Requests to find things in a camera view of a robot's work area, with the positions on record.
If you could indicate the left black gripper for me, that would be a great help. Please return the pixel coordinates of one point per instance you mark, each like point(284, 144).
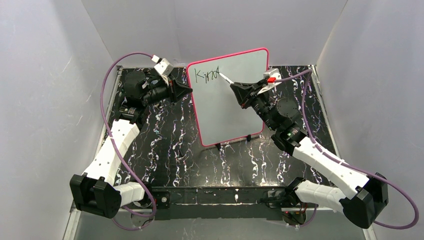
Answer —
point(172, 91)

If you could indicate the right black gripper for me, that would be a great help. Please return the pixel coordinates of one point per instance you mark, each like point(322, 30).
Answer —
point(251, 96)

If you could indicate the white whiteboard marker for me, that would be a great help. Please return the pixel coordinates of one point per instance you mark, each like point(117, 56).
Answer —
point(226, 78)

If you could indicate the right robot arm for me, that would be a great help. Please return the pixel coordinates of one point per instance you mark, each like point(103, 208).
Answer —
point(292, 139)

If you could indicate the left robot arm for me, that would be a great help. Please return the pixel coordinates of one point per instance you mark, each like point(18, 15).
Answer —
point(94, 191)

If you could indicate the pink framed whiteboard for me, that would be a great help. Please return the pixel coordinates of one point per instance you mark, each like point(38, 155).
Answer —
point(219, 117)

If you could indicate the metal whiteboard stand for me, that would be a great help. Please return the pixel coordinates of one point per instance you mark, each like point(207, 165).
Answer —
point(221, 145)

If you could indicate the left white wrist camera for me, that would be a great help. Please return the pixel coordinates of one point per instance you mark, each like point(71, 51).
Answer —
point(163, 67)

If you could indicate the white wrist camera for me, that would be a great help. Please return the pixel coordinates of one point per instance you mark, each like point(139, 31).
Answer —
point(272, 76)
point(163, 67)

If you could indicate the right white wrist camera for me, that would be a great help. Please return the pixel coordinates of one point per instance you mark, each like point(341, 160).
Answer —
point(272, 76)

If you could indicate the aluminium front rail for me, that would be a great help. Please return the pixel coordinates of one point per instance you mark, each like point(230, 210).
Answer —
point(272, 197)

